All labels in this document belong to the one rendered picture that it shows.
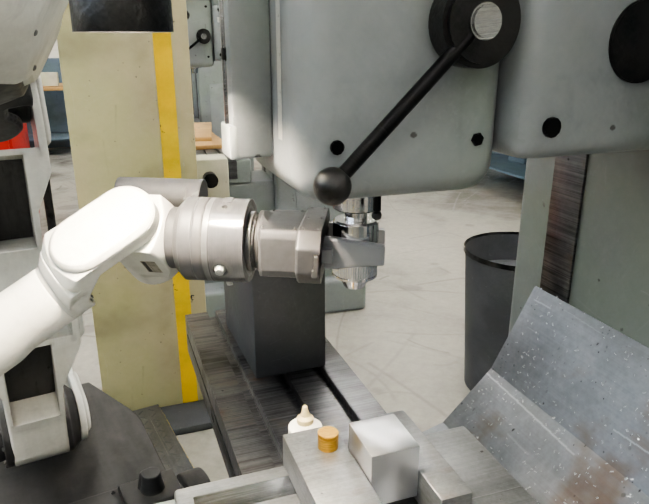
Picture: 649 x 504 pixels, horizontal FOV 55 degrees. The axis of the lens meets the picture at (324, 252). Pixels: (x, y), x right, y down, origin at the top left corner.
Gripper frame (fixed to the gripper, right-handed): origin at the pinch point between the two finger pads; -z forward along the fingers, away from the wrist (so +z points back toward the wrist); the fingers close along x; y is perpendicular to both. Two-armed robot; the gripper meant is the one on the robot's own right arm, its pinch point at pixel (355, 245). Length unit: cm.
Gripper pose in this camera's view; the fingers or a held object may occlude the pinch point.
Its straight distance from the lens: 65.0
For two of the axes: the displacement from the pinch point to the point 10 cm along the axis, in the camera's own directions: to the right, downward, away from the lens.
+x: 0.9, -3.2, 9.4
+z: -10.0, -0.4, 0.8
